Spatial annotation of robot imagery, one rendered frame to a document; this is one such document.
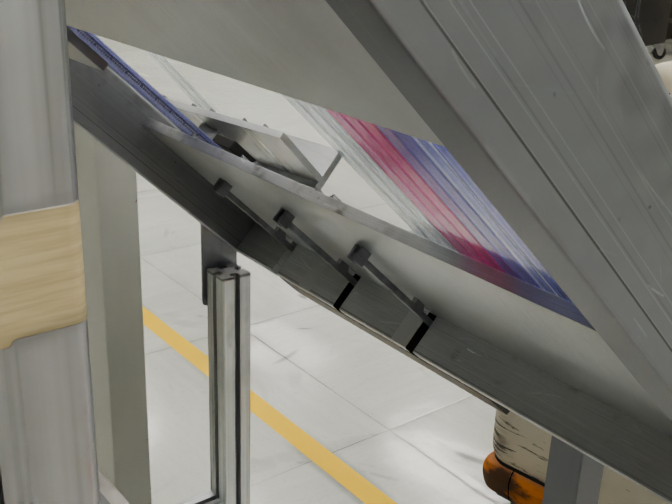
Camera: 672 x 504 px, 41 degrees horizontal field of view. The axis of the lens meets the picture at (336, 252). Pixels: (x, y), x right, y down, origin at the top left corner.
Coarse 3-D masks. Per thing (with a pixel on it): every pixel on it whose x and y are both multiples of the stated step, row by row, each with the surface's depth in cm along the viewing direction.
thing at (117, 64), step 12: (84, 36) 77; (96, 36) 78; (96, 48) 78; (108, 48) 79; (108, 60) 79; (120, 60) 80; (120, 72) 80; (132, 72) 81; (132, 84) 81; (144, 84) 82; (144, 96) 83; (156, 96) 83; (156, 108) 85; (168, 108) 84; (180, 120) 85; (192, 132) 87; (216, 144) 89
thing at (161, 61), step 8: (152, 56) 117; (160, 56) 117; (160, 64) 118; (168, 64) 118; (168, 72) 119; (176, 72) 119; (176, 80) 120; (184, 80) 121; (184, 88) 121; (192, 88) 122; (192, 96) 122; (200, 96) 123; (200, 104) 124; (208, 104) 125
